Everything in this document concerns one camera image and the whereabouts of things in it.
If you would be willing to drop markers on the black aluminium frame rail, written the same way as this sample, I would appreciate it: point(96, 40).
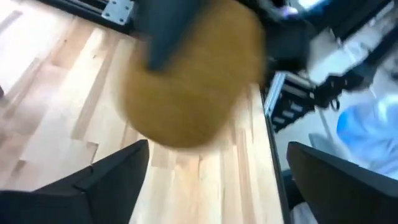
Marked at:
point(276, 155)
point(84, 7)

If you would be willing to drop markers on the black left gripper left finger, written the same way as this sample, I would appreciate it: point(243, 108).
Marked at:
point(62, 202)

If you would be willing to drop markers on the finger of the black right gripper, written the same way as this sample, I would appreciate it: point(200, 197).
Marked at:
point(164, 31)
point(287, 46)

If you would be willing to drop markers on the light blue object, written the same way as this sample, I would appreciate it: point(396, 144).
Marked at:
point(370, 133)

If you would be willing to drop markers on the black crate white labels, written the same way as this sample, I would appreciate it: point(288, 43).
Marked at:
point(289, 102)

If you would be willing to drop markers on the grey metal bracket plate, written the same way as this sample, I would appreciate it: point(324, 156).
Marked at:
point(119, 11)

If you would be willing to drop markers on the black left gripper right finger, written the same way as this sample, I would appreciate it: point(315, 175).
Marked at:
point(351, 199)

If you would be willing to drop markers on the white box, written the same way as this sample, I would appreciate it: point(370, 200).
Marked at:
point(339, 53)

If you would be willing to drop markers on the golden brown toy kiwi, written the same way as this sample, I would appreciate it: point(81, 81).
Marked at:
point(192, 102)

